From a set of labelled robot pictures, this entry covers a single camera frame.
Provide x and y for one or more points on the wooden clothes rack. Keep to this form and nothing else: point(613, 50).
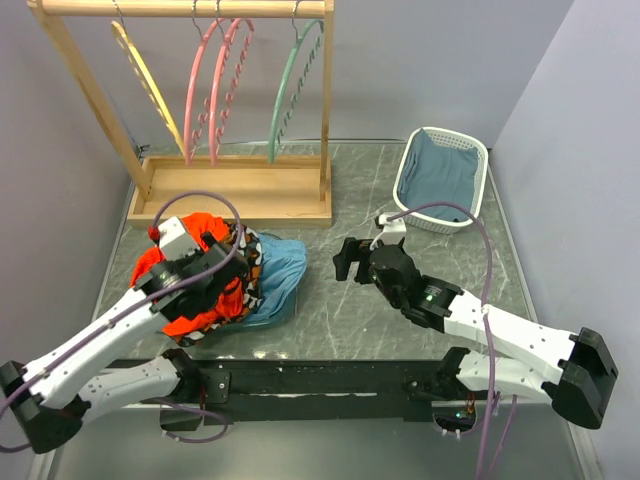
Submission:
point(292, 193)

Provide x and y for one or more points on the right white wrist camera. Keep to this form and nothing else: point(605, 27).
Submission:
point(390, 232)

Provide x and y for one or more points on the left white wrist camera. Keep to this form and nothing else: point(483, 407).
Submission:
point(173, 239)

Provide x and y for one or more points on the orange shorts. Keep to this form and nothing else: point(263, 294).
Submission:
point(230, 303)

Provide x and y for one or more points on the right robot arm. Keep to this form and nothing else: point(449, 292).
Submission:
point(574, 373)

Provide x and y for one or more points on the right pink plastic hanger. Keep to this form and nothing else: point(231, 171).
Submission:
point(225, 83)

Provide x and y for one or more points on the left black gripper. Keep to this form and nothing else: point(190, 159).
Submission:
point(198, 255)

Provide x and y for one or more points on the white plastic basket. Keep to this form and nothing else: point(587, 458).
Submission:
point(438, 226)

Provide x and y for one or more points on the pink plastic hanger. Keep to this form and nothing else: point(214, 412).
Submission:
point(225, 83)
point(193, 133)

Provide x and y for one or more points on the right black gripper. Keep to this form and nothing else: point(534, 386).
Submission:
point(354, 250)

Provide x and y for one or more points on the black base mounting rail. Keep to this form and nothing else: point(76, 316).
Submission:
point(296, 390)

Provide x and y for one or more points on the yellow plastic hanger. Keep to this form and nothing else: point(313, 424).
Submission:
point(147, 81)

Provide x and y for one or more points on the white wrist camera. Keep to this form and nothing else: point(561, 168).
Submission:
point(390, 232)
point(173, 239)

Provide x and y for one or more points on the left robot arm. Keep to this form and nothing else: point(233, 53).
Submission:
point(53, 396)

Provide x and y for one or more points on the blue-grey cloth in basket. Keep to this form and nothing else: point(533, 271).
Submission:
point(439, 169)

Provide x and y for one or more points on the green plastic hanger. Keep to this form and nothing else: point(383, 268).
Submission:
point(285, 104)

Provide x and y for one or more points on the light blue shorts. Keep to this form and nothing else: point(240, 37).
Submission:
point(284, 266)

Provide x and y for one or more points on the left pink plastic hanger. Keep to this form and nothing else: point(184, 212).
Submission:
point(193, 133)

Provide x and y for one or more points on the patterned camouflage shorts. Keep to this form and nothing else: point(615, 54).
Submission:
point(250, 247)

